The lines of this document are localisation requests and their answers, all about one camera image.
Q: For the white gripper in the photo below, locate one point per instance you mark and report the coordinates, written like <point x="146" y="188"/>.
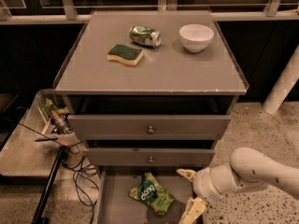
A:
<point x="202" y="182"/>

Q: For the green rice chip bag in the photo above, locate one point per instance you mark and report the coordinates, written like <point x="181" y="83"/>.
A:
<point x="152" y="194"/>

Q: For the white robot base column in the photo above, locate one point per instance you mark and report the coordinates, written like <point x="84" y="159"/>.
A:
<point x="286" y="81"/>

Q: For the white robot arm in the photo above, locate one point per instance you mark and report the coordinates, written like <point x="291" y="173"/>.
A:
<point x="247" y="171"/>

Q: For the bottom grey drawer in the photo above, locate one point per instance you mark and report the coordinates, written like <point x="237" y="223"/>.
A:
<point x="116" y="207"/>

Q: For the grey drawer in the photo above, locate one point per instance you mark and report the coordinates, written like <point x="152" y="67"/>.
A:
<point x="149" y="156"/>
<point x="116" y="207"/>
<point x="149" y="127"/>

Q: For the middle grey drawer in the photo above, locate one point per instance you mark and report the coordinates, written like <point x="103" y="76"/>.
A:
<point x="149" y="156"/>

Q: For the grey three-drawer cabinet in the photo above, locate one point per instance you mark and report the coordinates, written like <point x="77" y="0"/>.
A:
<point x="168" y="80"/>

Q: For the top grey drawer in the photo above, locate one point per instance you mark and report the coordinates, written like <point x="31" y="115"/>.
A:
<point x="149" y="127"/>

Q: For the green yellow sponge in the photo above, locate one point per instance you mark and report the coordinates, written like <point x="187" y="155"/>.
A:
<point x="125" y="55"/>

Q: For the brown bottle in bin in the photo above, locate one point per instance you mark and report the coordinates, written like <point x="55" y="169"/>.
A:
<point x="58" y="117"/>

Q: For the white ceramic bowl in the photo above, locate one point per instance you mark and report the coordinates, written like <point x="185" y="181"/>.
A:
<point x="195" y="37"/>

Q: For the green crushed soda can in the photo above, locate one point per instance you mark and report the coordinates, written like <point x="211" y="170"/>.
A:
<point x="145" y="36"/>

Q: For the metal window railing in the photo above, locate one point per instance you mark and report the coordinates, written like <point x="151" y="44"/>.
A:
<point x="77" y="11"/>

